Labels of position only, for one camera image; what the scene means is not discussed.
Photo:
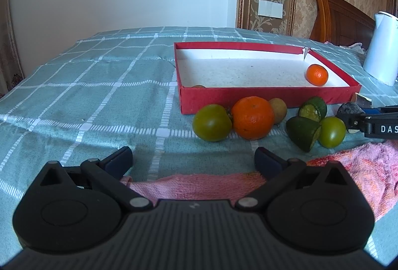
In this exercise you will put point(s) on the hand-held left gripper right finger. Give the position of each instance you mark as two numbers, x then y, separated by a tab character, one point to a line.
266	161

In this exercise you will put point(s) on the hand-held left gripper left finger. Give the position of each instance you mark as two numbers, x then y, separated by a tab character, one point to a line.
119	161

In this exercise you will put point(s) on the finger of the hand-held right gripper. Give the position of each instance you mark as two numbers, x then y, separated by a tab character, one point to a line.
351	122
382	109

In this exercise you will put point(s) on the dark sugarcane piece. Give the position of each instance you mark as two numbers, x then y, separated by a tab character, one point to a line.
349	108

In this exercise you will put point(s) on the green avocado half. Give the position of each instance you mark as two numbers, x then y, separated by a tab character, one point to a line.
314	108

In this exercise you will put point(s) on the large orange mandarin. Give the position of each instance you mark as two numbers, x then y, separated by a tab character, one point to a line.
252	117

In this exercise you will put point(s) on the brown kiwi fruit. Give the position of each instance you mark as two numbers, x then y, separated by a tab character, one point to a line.
278	109

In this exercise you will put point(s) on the small orange mandarin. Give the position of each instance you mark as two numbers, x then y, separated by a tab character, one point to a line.
317	74

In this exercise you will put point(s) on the green tomato with stem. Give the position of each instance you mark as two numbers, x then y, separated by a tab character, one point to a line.
211	123

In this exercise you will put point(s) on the red cardboard box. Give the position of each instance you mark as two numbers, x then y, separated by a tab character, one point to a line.
217	99

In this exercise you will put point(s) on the pink towel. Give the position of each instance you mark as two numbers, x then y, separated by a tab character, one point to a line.
367	164

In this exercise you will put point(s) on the white electric kettle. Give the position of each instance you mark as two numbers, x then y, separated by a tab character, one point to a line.
381	49

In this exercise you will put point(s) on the pale pink cloth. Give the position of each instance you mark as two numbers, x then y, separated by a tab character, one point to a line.
348	46

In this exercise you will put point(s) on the teal checkered bed sheet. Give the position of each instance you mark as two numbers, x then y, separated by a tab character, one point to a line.
93	86

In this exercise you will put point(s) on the brown longan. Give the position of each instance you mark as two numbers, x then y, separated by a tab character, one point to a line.
198	86

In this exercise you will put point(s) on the wooden headboard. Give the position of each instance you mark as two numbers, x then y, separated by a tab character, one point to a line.
339	18

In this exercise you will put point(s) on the white wall switch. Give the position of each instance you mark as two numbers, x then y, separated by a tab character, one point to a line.
270	8

